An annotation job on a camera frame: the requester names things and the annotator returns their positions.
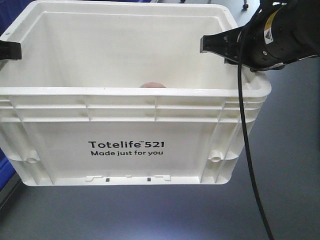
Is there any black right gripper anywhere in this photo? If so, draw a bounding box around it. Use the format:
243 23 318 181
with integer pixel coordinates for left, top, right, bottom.
199 0 320 71

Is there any yellow-pink plush peach ball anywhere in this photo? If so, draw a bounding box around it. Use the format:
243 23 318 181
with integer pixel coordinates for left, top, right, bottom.
140 81 166 88

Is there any white plastic Totelife crate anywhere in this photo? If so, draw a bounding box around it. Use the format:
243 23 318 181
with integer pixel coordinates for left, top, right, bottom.
0 0 272 187

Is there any blue bin at left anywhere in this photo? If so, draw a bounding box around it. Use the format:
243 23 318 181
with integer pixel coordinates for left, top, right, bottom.
0 150 20 203

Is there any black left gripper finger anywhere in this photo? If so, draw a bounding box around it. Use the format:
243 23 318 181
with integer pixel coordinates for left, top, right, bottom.
0 40 22 60

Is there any black cable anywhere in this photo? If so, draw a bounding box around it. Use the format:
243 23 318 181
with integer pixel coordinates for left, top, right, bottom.
236 22 275 240

